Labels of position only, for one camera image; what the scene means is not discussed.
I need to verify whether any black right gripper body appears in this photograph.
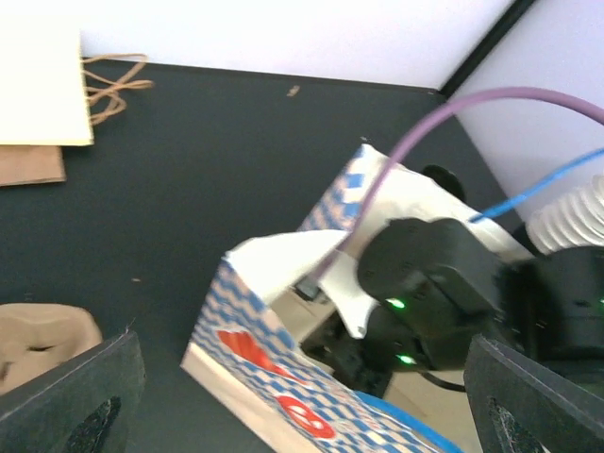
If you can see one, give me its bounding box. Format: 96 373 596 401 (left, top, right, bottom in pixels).
301 311 392 398

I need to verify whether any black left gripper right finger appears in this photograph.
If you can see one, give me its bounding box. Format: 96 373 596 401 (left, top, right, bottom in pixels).
463 336 603 452

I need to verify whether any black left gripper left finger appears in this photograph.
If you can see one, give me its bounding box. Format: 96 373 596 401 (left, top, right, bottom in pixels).
1 330 145 452

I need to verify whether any brown pulp cup carrier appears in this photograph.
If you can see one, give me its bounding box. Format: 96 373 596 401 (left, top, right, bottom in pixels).
1 303 103 394

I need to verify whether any blue checkered paper bag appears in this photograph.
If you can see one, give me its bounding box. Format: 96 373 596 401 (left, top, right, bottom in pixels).
181 144 529 452

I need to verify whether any stack of white paper cups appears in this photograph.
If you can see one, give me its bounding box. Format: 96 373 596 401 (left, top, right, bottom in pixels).
526 175 603 255

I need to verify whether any stack of black lids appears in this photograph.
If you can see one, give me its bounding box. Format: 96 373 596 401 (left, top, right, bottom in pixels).
421 164 466 202

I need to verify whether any brown kraft paper bag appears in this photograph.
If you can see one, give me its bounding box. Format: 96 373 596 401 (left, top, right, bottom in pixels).
0 145 66 187

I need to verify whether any light tan paper bag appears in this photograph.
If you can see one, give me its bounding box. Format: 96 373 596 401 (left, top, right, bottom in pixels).
1 22 93 146

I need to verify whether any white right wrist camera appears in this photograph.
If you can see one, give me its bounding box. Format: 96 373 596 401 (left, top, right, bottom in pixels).
294 252 378 340

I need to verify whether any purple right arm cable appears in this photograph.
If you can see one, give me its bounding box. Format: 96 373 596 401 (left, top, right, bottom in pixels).
311 86 604 284

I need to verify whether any black corner frame post right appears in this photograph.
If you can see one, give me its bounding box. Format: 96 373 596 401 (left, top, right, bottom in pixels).
439 0 536 98

